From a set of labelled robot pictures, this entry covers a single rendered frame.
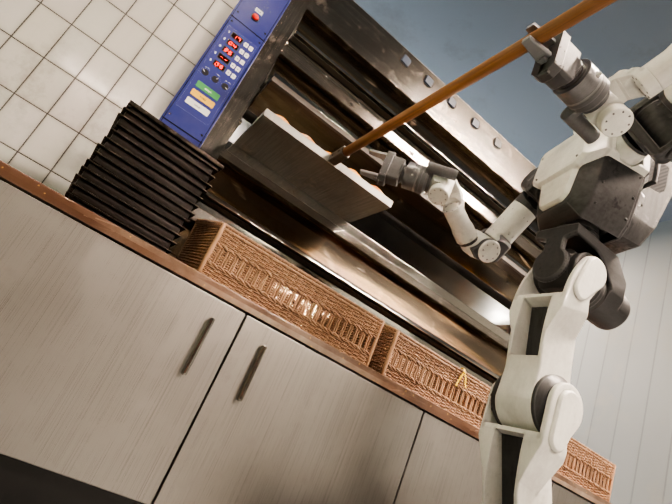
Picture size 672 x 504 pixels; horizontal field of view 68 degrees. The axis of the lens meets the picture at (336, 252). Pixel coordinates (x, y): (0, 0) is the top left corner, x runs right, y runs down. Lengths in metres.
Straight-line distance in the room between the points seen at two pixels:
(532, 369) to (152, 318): 0.87
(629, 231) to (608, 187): 0.13
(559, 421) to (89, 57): 1.71
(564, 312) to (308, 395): 0.65
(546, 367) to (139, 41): 1.62
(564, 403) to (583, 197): 0.53
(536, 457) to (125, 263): 0.97
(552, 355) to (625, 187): 0.50
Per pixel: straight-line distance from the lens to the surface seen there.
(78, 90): 1.86
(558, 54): 1.15
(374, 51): 2.42
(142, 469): 1.21
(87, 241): 1.17
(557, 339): 1.31
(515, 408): 1.27
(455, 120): 2.59
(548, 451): 1.23
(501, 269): 2.45
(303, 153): 1.74
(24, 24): 1.94
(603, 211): 1.46
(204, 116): 1.88
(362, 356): 1.44
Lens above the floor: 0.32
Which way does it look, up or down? 21 degrees up
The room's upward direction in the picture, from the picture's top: 24 degrees clockwise
